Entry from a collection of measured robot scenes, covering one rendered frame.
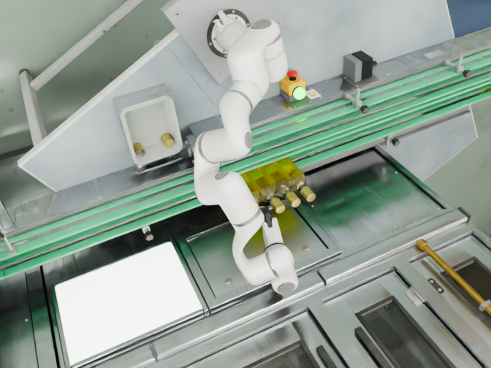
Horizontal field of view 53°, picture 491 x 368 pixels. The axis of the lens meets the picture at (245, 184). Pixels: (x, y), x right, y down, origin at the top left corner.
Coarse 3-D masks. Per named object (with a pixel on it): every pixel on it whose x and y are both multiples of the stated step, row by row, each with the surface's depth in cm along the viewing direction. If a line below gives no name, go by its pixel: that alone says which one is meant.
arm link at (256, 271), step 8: (256, 216) 123; (232, 224) 125; (240, 224) 123; (248, 224) 123; (256, 224) 124; (240, 232) 125; (248, 232) 124; (240, 240) 126; (232, 248) 130; (240, 248) 126; (240, 256) 128; (256, 256) 133; (264, 256) 131; (240, 264) 128; (248, 264) 131; (256, 264) 130; (264, 264) 130; (248, 272) 130; (256, 272) 130; (264, 272) 130; (272, 272) 130; (248, 280) 131; (256, 280) 131; (264, 280) 131
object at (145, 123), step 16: (128, 112) 159; (144, 112) 162; (160, 112) 164; (128, 128) 162; (144, 128) 165; (160, 128) 168; (176, 128) 162; (144, 144) 169; (160, 144) 170; (176, 144) 169; (144, 160) 165
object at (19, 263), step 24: (456, 96) 205; (480, 96) 204; (408, 120) 195; (336, 144) 188; (360, 144) 187; (192, 192) 174; (144, 216) 167; (168, 216) 166; (72, 240) 162; (96, 240) 160; (0, 264) 156; (24, 264) 155
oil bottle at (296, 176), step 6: (276, 162) 174; (282, 162) 173; (288, 162) 173; (282, 168) 171; (288, 168) 170; (294, 168) 170; (288, 174) 168; (294, 174) 167; (300, 174) 167; (294, 180) 165; (300, 180) 166; (294, 186) 166
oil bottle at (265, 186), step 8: (256, 168) 171; (248, 176) 169; (256, 176) 168; (264, 176) 168; (256, 184) 165; (264, 184) 164; (272, 184) 164; (264, 192) 162; (272, 192) 163; (264, 200) 164
